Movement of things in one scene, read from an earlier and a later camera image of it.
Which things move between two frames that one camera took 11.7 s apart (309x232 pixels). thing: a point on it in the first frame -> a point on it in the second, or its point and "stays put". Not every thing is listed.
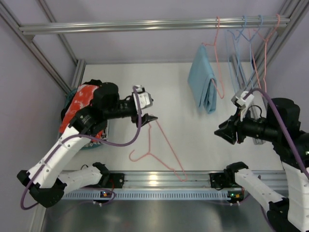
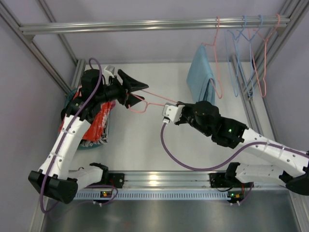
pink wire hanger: x=152 y=155 -> x=147 y=103
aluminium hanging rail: x=250 y=23 stays put
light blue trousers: x=203 y=81 stays put
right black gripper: x=238 y=130 -> x=182 y=115
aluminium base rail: x=163 y=181 stays put
